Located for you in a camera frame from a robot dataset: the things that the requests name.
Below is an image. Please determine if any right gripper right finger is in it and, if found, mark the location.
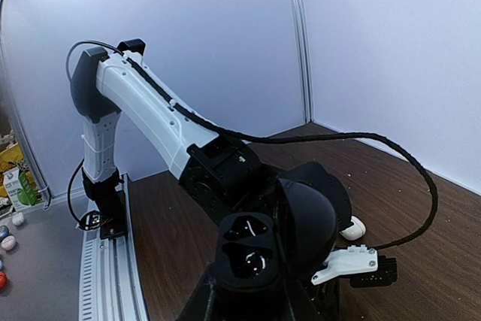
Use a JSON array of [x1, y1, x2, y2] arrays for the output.
[[285, 281, 325, 321]]

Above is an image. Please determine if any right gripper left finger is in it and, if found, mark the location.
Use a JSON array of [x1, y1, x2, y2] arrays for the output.
[[177, 262, 218, 321]]

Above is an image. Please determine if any black round earbud case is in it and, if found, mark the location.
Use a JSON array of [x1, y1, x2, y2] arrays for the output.
[[213, 178, 338, 294]]

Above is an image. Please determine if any white earbud charging case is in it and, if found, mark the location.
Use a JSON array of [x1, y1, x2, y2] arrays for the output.
[[340, 216, 367, 241]]

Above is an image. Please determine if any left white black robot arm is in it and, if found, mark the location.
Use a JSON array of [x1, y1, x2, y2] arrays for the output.
[[66, 39, 353, 238]]

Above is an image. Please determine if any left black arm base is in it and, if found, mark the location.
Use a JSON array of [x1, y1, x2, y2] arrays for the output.
[[67, 159, 128, 240]]

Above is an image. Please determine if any red earbud case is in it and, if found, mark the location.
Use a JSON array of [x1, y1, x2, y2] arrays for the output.
[[0, 271, 8, 289]]

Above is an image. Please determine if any beige earbud case spare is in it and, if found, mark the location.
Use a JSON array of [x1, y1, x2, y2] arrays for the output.
[[11, 212, 25, 227]]

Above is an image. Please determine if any pink earbud case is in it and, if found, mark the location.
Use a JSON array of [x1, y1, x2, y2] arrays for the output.
[[1, 235, 17, 251]]

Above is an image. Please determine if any blue earbud case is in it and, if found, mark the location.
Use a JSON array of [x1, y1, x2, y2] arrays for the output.
[[0, 225, 10, 241]]

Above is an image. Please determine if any green white carton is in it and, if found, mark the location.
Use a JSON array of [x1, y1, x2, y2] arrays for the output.
[[3, 168, 37, 211]]

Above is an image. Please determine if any yellow bag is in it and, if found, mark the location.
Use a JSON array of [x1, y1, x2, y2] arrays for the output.
[[0, 143, 28, 172]]

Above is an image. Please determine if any aluminium front rail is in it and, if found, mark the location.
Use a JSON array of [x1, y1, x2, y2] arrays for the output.
[[78, 174, 149, 320]]

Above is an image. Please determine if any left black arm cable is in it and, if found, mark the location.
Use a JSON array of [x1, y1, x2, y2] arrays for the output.
[[65, 41, 439, 253]]

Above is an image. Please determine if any left aluminium frame post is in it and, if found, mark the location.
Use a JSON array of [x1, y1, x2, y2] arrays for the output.
[[291, 0, 313, 123]]

